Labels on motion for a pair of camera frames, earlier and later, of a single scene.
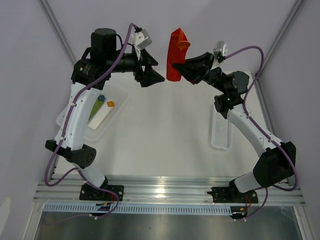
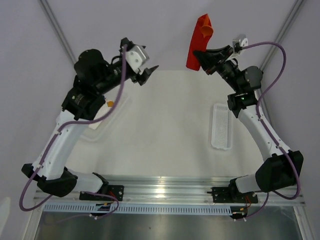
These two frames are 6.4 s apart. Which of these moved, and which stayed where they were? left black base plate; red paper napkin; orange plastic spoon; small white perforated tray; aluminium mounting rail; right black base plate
Moved: red paper napkin; orange plastic spoon
Stayed: right black base plate; small white perforated tray; aluminium mounting rail; left black base plate
